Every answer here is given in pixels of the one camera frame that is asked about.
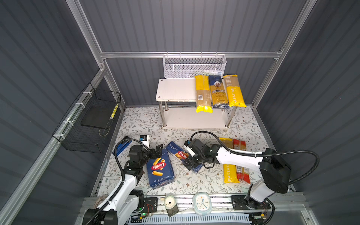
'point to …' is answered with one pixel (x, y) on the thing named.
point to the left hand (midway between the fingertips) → (155, 145)
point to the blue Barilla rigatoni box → (161, 170)
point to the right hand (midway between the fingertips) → (190, 161)
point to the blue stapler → (121, 147)
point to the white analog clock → (202, 204)
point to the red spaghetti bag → (243, 173)
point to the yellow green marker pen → (111, 116)
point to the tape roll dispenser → (170, 205)
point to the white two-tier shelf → (183, 90)
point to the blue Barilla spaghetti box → (180, 153)
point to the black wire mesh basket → (85, 130)
